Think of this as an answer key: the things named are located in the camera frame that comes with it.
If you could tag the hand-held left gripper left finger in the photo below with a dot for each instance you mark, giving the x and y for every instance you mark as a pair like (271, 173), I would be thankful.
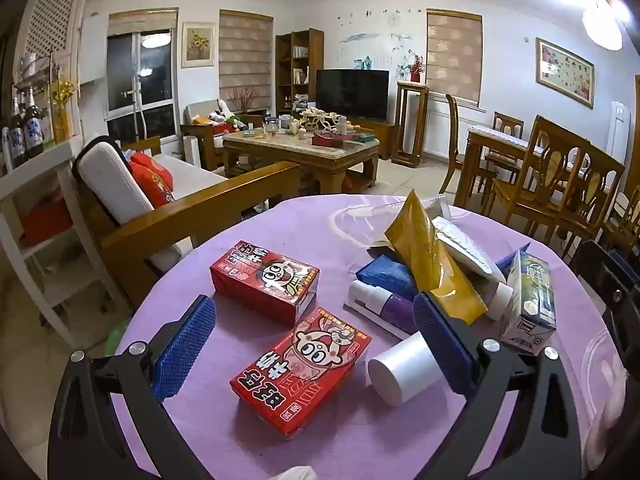
(185, 350)

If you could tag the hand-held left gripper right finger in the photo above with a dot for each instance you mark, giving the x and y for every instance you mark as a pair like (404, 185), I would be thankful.
(445, 345)

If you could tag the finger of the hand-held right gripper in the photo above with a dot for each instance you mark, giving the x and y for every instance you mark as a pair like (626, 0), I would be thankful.
(602, 272)

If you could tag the white plastic cylinder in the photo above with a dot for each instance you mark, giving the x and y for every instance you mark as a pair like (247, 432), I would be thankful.
(400, 370)

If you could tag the purple and white tube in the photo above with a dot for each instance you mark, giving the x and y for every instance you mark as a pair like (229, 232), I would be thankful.
(380, 305)

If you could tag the blue and white carton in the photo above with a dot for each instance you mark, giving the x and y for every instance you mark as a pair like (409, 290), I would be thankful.
(530, 300)

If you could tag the blue packet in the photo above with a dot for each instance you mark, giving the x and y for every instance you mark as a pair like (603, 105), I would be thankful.
(387, 272)

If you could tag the yellow snack bag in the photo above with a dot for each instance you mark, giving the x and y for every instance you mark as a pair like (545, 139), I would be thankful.
(425, 250)

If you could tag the red cartoon milk carton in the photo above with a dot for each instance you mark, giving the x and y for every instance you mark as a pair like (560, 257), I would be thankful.
(300, 370)
(265, 280)

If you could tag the wooden dining chair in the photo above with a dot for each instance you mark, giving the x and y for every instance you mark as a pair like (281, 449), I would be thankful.
(607, 170)
(452, 125)
(537, 135)
(507, 125)

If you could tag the clear plastic packet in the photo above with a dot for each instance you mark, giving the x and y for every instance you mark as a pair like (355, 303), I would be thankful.
(440, 207)

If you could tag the white air conditioner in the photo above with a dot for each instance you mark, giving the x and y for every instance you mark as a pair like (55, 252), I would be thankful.
(619, 130)

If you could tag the wooden sofa with white cushions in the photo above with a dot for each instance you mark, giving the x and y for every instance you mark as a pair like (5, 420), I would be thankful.
(210, 205)

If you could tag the red cushion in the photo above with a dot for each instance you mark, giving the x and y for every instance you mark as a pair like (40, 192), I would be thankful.
(150, 161)
(156, 191)

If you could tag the purple tablecloth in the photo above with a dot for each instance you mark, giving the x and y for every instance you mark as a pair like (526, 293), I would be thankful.
(325, 230)

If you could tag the wooden dining table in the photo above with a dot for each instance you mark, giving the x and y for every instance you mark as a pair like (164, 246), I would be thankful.
(490, 135)

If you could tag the red box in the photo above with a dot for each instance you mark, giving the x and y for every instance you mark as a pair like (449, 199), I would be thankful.
(45, 222)

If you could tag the framed flower painting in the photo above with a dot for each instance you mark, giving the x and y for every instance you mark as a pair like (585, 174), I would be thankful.
(565, 72)

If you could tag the white radiator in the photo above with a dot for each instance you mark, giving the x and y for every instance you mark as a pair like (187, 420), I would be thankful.
(440, 130)

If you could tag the wooden television cabinet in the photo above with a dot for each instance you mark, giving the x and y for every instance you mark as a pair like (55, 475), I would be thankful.
(385, 135)

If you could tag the wooden plant stand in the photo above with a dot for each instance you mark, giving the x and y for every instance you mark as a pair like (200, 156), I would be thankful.
(412, 125)

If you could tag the wooden coffee table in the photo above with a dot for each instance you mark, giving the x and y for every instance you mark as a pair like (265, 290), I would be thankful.
(280, 147)

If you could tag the plush toys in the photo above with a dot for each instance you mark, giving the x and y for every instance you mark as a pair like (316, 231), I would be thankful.
(220, 117)

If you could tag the white shelf unit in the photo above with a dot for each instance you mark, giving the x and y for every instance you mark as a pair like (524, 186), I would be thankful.
(30, 172)

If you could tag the wooden armchair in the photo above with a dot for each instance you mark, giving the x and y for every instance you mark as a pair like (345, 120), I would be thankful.
(200, 110)

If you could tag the round ceiling lamp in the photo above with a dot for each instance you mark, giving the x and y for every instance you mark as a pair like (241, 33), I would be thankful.
(602, 25)

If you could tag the beige root carving ornament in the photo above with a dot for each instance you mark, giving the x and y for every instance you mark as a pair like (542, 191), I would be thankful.
(320, 120)

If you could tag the patterned roller blind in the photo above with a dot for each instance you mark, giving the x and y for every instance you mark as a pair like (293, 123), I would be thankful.
(454, 55)
(246, 60)

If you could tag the beer bottle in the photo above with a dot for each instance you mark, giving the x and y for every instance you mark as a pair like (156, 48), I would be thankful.
(18, 140)
(34, 130)

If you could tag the balcony window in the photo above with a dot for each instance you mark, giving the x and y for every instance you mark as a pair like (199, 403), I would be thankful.
(140, 85)

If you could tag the black television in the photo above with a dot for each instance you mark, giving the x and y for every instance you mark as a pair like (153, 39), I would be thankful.
(352, 92)

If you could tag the red flower vase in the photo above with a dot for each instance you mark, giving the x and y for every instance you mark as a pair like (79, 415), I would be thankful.
(415, 70)

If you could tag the yellow flowers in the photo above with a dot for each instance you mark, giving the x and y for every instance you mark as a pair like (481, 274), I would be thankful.
(62, 95)

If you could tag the wooden bookshelf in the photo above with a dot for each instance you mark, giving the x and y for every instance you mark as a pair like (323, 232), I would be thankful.
(282, 75)

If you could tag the sunflower painting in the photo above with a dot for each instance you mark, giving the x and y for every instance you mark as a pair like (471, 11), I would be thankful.
(198, 45)

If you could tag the short roller blind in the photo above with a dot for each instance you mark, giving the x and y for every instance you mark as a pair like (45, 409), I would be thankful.
(142, 22)

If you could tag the white lattice cabinet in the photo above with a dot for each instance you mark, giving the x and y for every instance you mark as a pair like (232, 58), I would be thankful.
(55, 15)

